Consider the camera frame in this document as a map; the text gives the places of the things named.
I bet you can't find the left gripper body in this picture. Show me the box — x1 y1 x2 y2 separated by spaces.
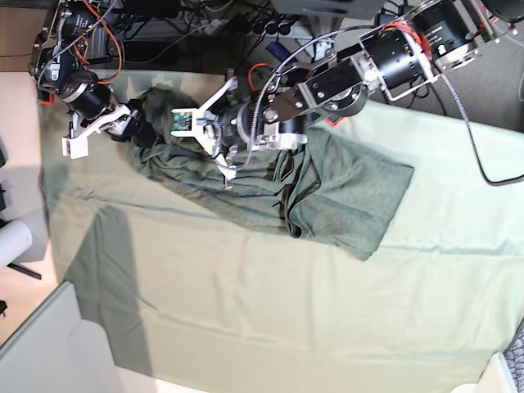
215 101 307 154

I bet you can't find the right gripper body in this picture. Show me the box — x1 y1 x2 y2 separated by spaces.
61 81 112 120

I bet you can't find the green T-shirt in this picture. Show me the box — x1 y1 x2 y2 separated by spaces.
125 88 414 260

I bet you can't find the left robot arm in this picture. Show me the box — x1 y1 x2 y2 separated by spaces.
207 1 523 153

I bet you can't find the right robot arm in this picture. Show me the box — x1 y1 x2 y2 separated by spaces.
29 1 156 159

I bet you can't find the blue orange clamp at centre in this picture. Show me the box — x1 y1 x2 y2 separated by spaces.
260 43 350 126

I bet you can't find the white cylinder on stand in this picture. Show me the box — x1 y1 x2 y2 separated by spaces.
0 219 33 268

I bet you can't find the light green table cloth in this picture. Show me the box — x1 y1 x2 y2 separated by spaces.
38 102 523 392

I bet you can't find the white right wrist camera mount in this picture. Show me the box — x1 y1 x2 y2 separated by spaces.
61 104 137 160

